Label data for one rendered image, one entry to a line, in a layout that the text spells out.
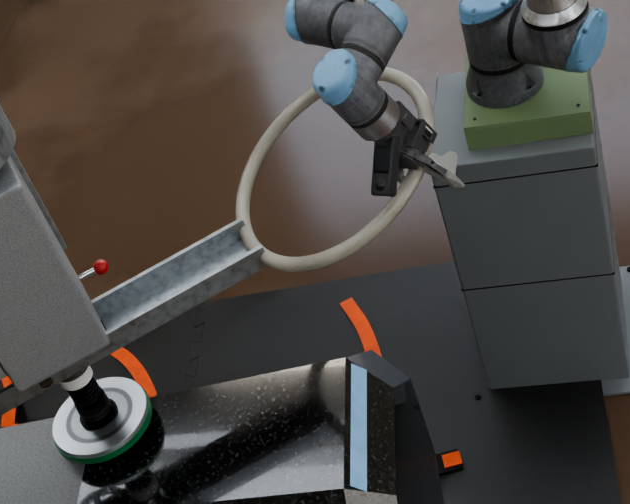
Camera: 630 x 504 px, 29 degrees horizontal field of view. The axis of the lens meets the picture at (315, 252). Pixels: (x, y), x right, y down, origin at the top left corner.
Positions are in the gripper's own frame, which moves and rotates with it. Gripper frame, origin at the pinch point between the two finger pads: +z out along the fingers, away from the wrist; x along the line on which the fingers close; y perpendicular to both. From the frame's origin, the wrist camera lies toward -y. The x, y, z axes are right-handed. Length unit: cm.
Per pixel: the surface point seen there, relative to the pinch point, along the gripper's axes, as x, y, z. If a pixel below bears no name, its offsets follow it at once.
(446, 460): 52, -28, 105
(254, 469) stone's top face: 24, -61, 10
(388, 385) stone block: 17.2, -32.1, 30.5
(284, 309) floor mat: 133, 6, 101
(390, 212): 0.9, -9.8, -7.1
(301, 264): 17.2, -23.1, -7.4
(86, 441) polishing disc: 57, -69, -5
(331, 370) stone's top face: 24.3, -34.8, 19.9
